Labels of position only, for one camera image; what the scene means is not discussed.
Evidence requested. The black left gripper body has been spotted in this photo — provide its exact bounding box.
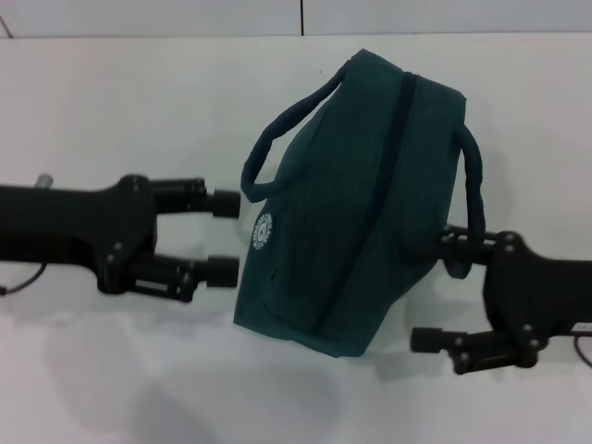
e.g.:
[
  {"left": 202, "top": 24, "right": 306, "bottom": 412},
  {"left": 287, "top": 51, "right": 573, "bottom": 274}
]
[{"left": 0, "top": 174, "right": 159, "bottom": 296}]

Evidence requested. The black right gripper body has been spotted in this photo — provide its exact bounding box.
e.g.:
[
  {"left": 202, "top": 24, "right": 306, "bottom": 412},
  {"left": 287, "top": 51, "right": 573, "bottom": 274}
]
[{"left": 479, "top": 230, "right": 592, "bottom": 367}]

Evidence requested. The dark teal lunch bag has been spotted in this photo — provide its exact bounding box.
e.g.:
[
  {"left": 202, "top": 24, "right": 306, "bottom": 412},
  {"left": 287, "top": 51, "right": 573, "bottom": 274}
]
[{"left": 232, "top": 51, "right": 487, "bottom": 360}]

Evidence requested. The grey left wrist cable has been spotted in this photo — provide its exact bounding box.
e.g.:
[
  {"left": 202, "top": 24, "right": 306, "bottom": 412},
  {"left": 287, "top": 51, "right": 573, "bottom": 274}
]
[{"left": 0, "top": 262, "right": 46, "bottom": 296}]

